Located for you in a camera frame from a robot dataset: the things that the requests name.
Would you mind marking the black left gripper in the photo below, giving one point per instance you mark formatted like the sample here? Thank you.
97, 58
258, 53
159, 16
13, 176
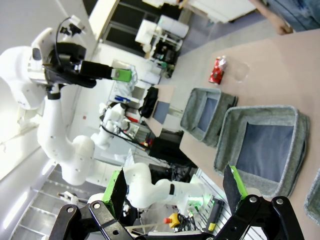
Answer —
61, 72

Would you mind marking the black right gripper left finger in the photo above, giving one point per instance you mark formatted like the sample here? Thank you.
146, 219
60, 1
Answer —
117, 190

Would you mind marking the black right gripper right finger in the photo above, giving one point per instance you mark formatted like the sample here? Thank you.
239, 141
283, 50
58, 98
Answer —
231, 187

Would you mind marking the crushed red soda can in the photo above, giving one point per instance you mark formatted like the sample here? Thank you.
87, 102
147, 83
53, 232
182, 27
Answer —
218, 71

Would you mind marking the clear plastic cup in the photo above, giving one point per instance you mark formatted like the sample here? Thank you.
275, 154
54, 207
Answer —
241, 70

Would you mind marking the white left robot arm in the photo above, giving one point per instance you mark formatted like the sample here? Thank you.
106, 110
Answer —
52, 130

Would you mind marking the person's right forearm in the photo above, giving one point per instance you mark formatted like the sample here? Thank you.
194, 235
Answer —
265, 12

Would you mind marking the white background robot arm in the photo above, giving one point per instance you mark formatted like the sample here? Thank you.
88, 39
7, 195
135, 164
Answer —
110, 125

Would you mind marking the person's right hand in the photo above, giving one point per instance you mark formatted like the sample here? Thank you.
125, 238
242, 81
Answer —
283, 28

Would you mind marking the grey fabric basket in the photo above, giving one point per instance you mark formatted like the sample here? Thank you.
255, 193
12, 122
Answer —
192, 112
230, 140
313, 200

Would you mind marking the yellow red emergency stop button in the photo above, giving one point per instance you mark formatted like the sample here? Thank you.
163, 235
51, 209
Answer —
172, 220

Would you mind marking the black backpack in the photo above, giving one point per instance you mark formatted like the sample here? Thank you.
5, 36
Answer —
150, 101

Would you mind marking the brown side table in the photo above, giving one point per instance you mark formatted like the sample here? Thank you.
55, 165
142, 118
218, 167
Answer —
165, 92

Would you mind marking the blue desk mat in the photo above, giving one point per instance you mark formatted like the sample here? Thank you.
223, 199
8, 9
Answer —
162, 111

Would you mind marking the white cylinder roll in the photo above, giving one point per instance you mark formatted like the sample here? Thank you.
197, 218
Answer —
175, 26

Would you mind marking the person in grey shirt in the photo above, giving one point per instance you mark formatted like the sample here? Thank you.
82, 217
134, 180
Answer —
297, 12

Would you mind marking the aluminium slotted base plate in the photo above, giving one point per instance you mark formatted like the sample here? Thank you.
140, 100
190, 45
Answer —
207, 178

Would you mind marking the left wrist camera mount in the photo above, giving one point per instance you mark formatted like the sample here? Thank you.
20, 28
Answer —
72, 50

